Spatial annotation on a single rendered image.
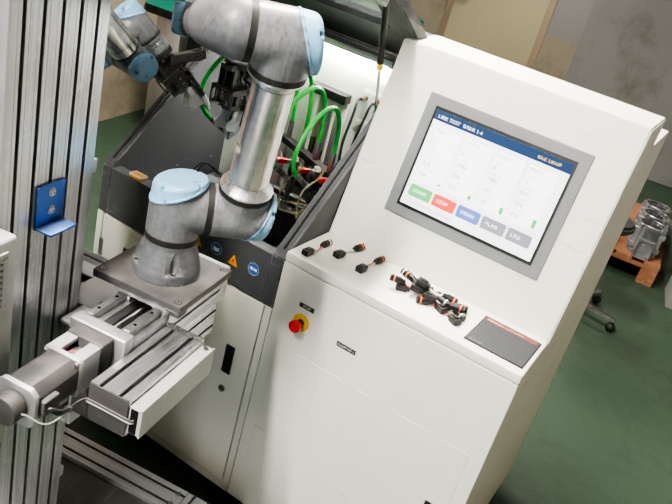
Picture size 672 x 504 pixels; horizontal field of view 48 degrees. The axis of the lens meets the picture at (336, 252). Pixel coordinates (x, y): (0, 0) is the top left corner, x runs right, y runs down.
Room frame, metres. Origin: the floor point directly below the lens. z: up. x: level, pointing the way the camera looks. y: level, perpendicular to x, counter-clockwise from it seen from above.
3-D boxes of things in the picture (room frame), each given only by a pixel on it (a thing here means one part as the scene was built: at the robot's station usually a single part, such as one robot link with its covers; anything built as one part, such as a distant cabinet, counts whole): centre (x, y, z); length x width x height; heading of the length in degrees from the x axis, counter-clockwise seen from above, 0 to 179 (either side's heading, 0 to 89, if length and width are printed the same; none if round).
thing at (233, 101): (1.85, 0.36, 1.37); 0.09 x 0.08 x 0.12; 155
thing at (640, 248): (5.37, -1.88, 0.19); 1.32 x 0.91 x 0.37; 165
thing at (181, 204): (1.45, 0.35, 1.20); 0.13 x 0.12 x 0.14; 109
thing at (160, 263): (1.45, 0.36, 1.09); 0.15 x 0.15 x 0.10
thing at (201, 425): (1.96, 0.45, 0.44); 0.65 x 0.02 x 0.68; 65
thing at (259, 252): (1.97, 0.44, 0.87); 0.62 x 0.04 x 0.16; 65
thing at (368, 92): (2.33, 0.01, 1.20); 0.13 x 0.03 x 0.31; 65
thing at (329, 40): (2.43, 0.23, 1.43); 0.54 x 0.03 x 0.02; 65
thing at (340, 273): (1.76, -0.23, 0.96); 0.70 x 0.22 x 0.03; 65
